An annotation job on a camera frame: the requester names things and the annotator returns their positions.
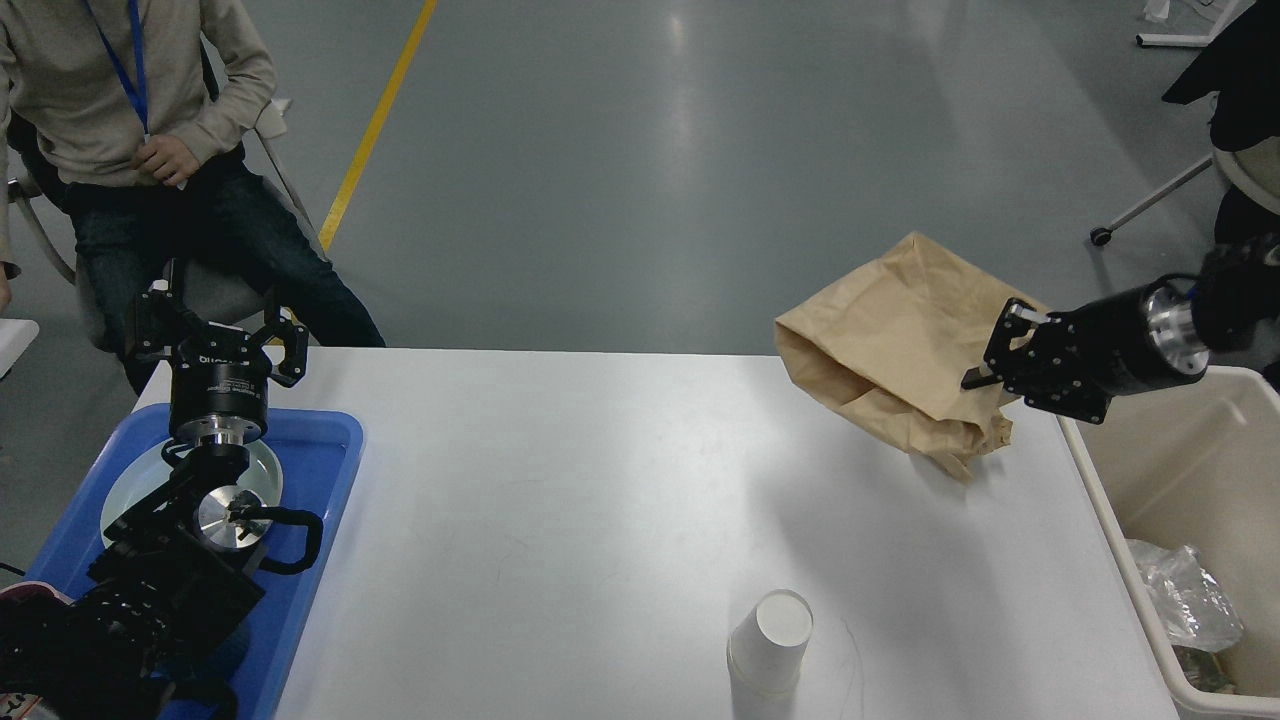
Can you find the brown paper bag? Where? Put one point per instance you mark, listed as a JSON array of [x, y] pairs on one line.
[[887, 347]]

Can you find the beige plastic bin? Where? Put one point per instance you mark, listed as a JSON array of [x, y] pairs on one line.
[[1197, 465]]

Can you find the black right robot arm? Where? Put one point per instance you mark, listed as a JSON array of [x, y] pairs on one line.
[[1234, 291]]

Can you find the white paper cup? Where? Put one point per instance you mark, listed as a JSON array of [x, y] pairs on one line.
[[767, 649]]

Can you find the seated person beige sweater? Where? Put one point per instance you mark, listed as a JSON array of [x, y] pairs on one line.
[[180, 120]]

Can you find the dark teal mug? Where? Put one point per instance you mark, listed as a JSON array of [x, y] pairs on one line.
[[222, 663]]

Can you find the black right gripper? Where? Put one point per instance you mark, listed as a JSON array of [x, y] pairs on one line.
[[1072, 363]]

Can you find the office chair with black coat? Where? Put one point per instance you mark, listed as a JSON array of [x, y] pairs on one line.
[[1240, 67]]

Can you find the silver foil bag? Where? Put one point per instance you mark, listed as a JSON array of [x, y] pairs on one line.
[[1194, 609]]

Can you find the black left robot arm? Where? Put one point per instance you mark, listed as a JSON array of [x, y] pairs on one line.
[[176, 580]]

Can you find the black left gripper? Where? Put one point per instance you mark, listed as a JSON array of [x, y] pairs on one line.
[[220, 387]]

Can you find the white side table corner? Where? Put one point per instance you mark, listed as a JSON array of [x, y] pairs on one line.
[[16, 337]]

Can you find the pink mug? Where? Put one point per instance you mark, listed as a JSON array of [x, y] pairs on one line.
[[25, 602]]

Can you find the mint green plate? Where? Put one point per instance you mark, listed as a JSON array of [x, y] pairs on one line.
[[264, 476]]

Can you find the white table leg base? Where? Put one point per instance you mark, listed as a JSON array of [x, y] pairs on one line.
[[1187, 24]]

